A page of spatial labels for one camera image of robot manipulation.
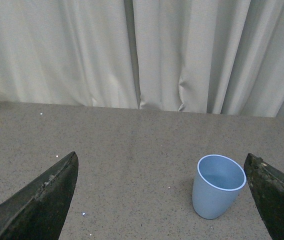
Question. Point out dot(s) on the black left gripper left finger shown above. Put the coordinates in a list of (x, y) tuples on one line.
[(38, 211)]

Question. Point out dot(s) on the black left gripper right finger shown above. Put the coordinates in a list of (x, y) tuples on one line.
[(266, 184)]

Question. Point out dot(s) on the blue plastic cup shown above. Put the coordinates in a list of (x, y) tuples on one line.
[(217, 183)]

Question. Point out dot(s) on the grey curtain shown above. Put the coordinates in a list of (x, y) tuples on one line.
[(202, 56)]

